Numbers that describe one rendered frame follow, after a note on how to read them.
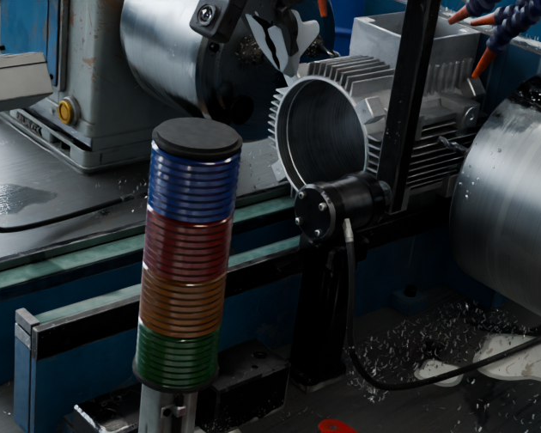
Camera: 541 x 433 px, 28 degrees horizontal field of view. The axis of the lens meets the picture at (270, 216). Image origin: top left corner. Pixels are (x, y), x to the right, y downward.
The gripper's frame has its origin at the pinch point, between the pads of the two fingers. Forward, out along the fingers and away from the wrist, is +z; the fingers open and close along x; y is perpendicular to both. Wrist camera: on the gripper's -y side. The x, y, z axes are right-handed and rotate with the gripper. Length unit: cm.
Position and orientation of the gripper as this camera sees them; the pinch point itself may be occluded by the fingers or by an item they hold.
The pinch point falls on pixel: (283, 70)
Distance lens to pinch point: 127.8
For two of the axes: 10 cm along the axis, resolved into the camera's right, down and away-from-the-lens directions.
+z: 2.7, 6.7, 6.9
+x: -6.5, -4.0, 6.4
